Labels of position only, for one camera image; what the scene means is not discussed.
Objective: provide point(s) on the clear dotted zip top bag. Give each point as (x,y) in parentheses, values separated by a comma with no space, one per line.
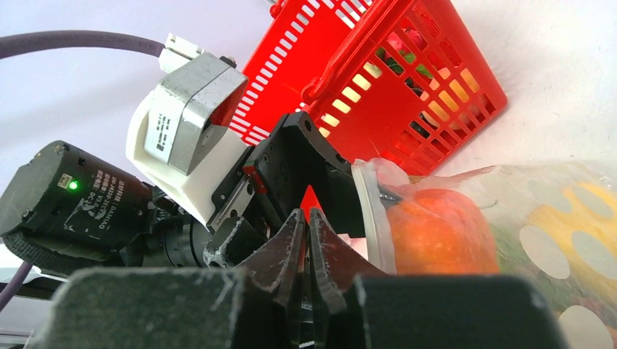
(505,195)

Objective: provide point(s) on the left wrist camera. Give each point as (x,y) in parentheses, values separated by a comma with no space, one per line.
(179,136)

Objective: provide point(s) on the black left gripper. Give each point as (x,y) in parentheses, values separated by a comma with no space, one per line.
(250,205)

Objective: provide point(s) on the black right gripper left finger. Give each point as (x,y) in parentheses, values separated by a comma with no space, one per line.
(256,305)

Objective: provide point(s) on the orange peach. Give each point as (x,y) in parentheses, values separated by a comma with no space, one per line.
(445,98)

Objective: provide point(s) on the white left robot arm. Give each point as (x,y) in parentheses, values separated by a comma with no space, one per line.
(67,210)

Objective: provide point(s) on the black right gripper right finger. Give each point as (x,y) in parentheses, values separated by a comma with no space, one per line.
(356,305)

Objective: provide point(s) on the yellow toy food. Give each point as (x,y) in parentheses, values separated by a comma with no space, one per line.
(586,235)

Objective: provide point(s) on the red plastic shopping basket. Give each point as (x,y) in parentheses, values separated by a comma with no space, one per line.
(332,60)

